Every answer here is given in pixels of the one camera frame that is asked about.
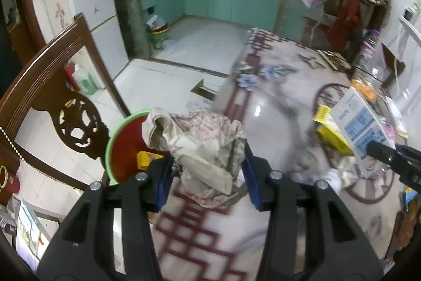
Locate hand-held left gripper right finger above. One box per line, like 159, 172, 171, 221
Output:
243, 143, 384, 281

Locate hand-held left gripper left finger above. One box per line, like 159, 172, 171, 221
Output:
36, 156, 175, 281

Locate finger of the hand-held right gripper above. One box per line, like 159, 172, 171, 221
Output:
366, 141, 421, 192

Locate white carton box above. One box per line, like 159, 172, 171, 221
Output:
330, 87, 397, 178

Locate beige paper bag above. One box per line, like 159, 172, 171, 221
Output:
146, 107, 247, 209

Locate white paper bag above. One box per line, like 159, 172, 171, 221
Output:
325, 156, 359, 193

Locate red basin with green rim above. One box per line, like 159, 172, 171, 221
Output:
106, 110, 172, 185

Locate green trash bin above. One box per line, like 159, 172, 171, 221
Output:
146, 15, 170, 51

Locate small yellow box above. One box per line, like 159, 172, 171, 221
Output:
136, 151, 165, 171

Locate yellow carton box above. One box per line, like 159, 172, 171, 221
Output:
312, 105, 354, 155

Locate blue plastic toy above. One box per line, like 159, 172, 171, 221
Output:
402, 188, 415, 212

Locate clear bag of orange snacks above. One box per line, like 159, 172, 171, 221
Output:
350, 31, 392, 104

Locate open cardboard box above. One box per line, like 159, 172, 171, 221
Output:
191, 78, 219, 102

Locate wooden slat trivet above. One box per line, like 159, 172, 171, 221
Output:
317, 49, 352, 71

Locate green plastic bottle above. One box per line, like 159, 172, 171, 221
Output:
74, 64, 99, 95

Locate red hanging garment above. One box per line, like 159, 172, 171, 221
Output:
327, 0, 365, 49

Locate red bottle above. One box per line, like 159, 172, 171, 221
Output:
64, 62, 79, 92

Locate picture book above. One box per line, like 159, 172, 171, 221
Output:
16, 199, 50, 262

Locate carved wooden chair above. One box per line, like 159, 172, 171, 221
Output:
0, 14, 132, 203

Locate teal kitchen cabinets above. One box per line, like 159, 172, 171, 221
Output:
140, 0, 283, 31

